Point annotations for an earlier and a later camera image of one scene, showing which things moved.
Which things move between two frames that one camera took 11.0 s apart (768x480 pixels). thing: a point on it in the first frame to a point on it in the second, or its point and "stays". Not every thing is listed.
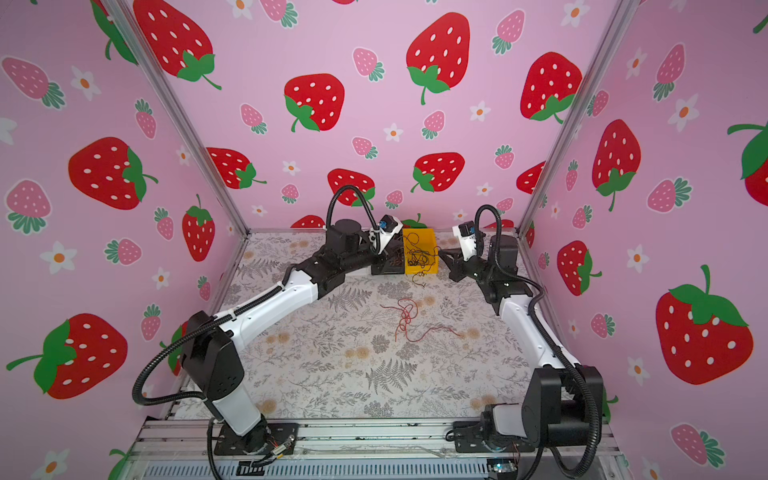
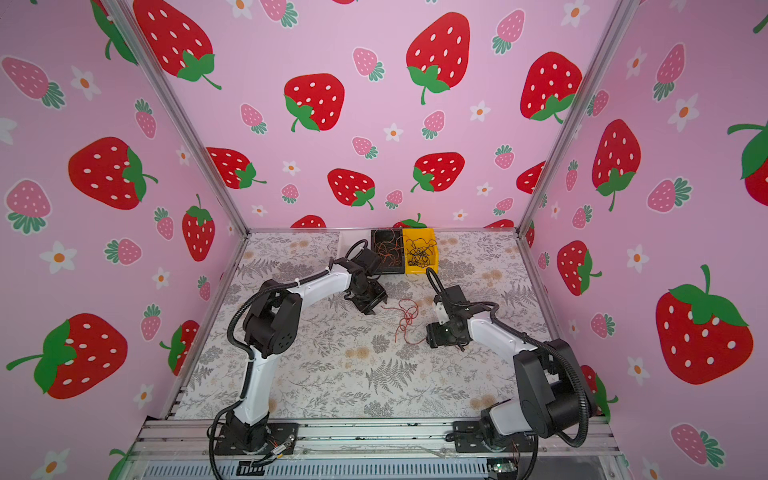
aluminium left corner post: x=127 y=20 stays
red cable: x=409 y=307 stays
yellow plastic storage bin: x=420 y=251 stays
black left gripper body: x=363 y=258 to x=371 y=295
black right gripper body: x=476 y=268 to x=441 y=333
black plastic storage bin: x=393 y=264 stays
